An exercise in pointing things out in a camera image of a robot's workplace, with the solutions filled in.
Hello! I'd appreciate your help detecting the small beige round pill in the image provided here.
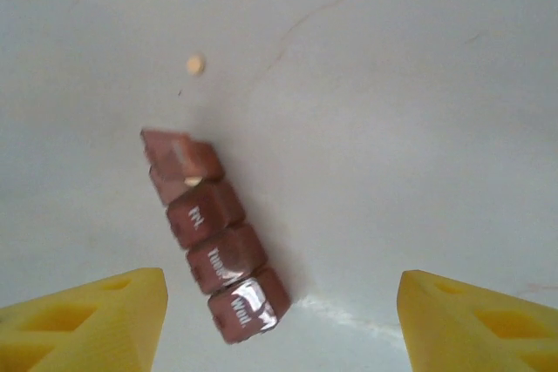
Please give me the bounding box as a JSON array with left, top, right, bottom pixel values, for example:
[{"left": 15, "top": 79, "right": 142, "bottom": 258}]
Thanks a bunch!
[{"left": 186, "top": 54, "right": 207, "bottom": 77}]

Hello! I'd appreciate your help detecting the brown weekly pill organizer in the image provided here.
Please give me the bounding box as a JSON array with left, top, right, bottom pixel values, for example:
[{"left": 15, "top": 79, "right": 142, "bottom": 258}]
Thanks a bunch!
[{"left": 139, "top": 127, "right": 292, "bottom": 346}]

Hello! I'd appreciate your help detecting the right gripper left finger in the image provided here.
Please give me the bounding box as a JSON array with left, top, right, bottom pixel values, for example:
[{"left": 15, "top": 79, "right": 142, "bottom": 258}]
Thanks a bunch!
[{"left": 0, "top": 267, "right": 169, "bottom": 372}]

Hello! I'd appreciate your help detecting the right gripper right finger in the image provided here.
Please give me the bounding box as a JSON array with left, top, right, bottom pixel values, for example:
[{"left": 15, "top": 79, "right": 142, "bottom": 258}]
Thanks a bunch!
[{"left": 398, "top": 269, "right": 558, "bottom": 372}]

